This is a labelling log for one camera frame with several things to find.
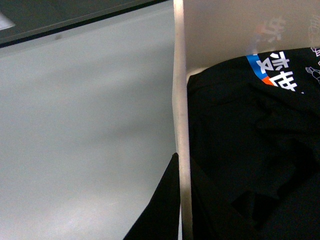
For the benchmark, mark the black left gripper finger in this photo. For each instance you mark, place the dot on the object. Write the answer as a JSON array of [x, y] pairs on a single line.
[[160, 219]]

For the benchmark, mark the beige plastic laundry hamper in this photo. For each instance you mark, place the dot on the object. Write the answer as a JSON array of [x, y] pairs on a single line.
[[207, 33]]

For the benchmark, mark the black printed t-shirt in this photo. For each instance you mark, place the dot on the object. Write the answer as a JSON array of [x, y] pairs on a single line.
[[254, 129]]

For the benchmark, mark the dark grey dryer machine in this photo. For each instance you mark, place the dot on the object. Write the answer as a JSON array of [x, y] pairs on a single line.
[[33, 19]]

